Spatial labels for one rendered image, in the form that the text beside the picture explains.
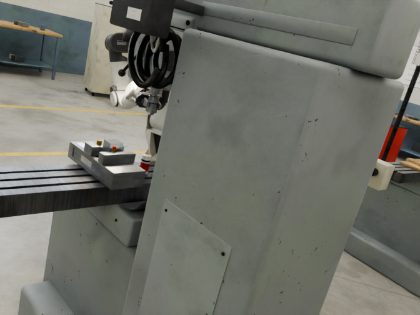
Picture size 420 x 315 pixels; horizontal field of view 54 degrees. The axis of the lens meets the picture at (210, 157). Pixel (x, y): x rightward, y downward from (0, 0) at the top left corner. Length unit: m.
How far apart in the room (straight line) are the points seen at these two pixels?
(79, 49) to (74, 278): 8.17
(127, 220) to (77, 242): 0.45
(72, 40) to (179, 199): 8.71
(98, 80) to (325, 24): 6.93
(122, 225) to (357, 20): 1.08
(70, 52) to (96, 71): 2.13
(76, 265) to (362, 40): 1.54
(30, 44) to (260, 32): 8.48
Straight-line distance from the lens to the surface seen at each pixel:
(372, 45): 1.03
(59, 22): 9.66
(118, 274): 1.72
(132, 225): 1.58
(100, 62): 7.79
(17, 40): 9.41
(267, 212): 1.01
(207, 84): 1.15
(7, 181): 1.56
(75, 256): 2.03
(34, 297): 2.22
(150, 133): 2.53
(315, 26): 1.10
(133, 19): 1.21
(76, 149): 1.78
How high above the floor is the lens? 1.56
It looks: 16 degrees down
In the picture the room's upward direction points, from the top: 14 degrees clockwise
